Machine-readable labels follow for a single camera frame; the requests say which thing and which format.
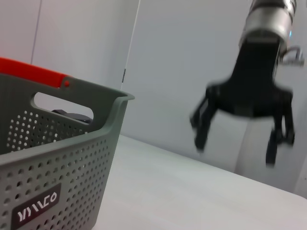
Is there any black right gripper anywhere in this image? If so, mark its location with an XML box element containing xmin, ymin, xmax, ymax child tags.
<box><xmin>189</xmin><ymin>35</ymin><xmax>296</xmax><ymax>169</ymax></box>

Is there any glass teacup black sleeve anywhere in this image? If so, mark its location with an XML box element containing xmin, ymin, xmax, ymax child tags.
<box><xmin>51</xmin><ymin>109</ymin><xmax>94</xmax><ymax>126</ymax></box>

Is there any grey perforated storage basket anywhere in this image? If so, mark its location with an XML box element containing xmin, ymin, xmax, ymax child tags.
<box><xmin>0</xmin><ymin>72</ymin><xmax>135</xmax><ymax>230</ymax></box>

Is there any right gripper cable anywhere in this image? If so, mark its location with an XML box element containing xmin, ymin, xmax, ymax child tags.
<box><xmin>280</xmin><ymin>45</ymin><xmax>306</xmax><ymax>67</ymax></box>

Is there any red basket handle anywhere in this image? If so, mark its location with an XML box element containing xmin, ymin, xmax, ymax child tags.
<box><xmin>0</xmin><ymin>56</ymin><xmax>73</xmax><ymax>89</ymax></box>

